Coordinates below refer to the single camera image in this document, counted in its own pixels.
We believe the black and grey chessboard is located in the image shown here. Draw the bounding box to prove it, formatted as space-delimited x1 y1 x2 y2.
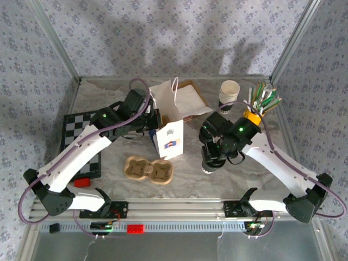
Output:
59 111 102 180

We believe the white paper takeout bag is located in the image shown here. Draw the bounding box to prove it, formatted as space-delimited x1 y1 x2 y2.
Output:
148 77 186 160

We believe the brown paper wrapped straw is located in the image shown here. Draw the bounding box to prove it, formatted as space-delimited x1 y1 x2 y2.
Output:
263 97 283 114

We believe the green printed wrapped straw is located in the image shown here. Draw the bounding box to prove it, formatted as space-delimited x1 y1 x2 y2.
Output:
252 82 266 109

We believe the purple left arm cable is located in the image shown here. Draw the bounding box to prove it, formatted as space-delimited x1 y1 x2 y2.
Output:
17 78 153 240

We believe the aluminium corner post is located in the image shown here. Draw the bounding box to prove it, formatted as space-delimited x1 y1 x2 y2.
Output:
28 0 82 82
271 0 323 81

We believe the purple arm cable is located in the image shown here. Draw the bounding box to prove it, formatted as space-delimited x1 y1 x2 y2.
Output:
216 102 348 240
17 78 153 240

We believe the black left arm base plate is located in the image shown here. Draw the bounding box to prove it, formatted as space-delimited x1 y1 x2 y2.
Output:
78 200 129 220

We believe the aluminium side rail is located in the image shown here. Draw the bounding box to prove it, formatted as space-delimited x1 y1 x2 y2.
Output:
270 77 326 218

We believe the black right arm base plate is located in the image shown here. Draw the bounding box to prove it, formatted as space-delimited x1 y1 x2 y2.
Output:
222 200 274 218

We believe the small circuit board with LED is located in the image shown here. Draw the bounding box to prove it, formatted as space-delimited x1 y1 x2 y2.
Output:
90 221 120 232
244 221 266 234

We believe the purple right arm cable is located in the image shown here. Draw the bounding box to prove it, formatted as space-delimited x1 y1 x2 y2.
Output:
216 102 348 240

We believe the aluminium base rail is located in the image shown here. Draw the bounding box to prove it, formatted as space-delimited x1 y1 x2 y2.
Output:
28 198 324 220

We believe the stack of white paper cups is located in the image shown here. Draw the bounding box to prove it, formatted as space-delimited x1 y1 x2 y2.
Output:
218 80 241 114

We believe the brown pulp cup carrier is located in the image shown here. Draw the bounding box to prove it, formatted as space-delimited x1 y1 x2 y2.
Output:
123 155 174 186

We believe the grey slotted cable duct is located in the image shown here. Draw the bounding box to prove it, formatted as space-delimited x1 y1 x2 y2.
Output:
40 220 247 233

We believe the brown cardboard napkin box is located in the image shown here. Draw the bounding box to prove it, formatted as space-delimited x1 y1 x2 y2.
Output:
178 80 207 122

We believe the white napkin pile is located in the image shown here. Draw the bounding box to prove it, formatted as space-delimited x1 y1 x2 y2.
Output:
173 84 215 120

